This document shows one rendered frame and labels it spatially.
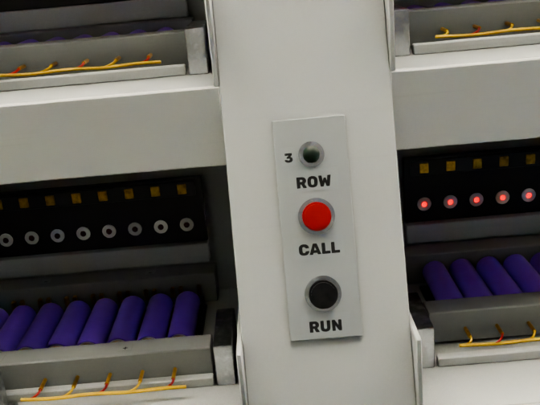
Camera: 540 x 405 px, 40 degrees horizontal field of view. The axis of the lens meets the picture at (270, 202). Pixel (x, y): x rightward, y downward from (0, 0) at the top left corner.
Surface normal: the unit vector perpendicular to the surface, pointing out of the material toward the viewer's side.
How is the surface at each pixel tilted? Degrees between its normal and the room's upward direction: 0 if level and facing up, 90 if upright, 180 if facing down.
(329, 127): 90
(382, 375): 90
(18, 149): 107
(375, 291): 90
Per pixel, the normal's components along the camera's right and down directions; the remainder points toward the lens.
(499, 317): 0.02, 0.33
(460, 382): -0.08, -0.94
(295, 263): -0.01, 0.04
